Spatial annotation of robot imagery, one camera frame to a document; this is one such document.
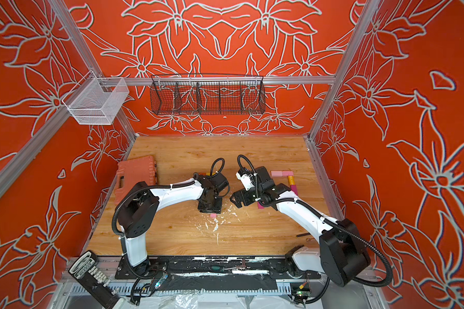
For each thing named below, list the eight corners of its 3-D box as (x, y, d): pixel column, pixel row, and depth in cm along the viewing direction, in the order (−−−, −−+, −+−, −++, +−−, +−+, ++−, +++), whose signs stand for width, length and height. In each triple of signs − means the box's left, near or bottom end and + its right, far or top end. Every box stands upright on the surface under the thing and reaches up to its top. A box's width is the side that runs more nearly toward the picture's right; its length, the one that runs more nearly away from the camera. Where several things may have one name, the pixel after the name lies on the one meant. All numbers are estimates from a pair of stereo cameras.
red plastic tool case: (119, 205, 92) (113, 200, 88) (120, 168, 107) (116, 162, 102) (159, 193, 96) (156, 188, 92) (155, 159, 111) (152, 153, 106)
